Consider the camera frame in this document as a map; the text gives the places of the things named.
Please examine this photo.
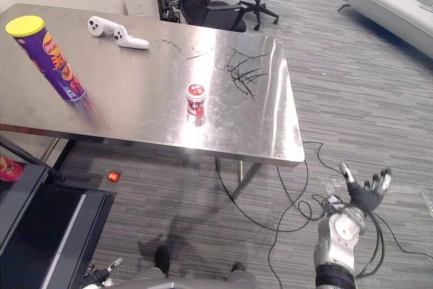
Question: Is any black floor cable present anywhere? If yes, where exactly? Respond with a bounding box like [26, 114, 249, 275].
[214, 141, 433, 289]

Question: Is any purple chips can yellow lid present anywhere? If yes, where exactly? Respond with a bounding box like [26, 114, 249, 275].
[5, 15, 87, 102]

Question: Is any red white gum bottle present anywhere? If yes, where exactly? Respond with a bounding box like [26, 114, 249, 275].
[185, 83, 206, 116]

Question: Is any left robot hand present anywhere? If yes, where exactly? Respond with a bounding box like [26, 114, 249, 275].
[81, 257, 123, 289]

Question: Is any dark grey shelf unit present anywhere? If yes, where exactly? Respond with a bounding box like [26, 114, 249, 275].
[0, 136, 117, 289]

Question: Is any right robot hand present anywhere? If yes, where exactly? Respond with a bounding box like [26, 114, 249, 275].
[338, 162, 392, 213]

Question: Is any light grey sofa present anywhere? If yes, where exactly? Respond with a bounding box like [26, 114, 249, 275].
[337, 0, 433, 60]

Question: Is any white VR controller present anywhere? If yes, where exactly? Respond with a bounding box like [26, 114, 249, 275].
[113, 26, 150, 49]
[87, 16, 121, 37]

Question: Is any black cable ties bundle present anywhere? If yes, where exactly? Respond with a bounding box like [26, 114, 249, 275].
[214, 49, 275, 102]

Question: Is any steel table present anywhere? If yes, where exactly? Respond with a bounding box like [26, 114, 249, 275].
[0, 3, 306, 200]

